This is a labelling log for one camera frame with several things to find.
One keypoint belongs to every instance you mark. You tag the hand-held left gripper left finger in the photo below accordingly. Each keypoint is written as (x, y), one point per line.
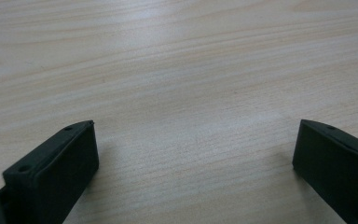
(56, 174)

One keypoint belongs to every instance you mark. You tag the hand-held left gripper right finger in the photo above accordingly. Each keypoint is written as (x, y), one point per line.
(338, 168)

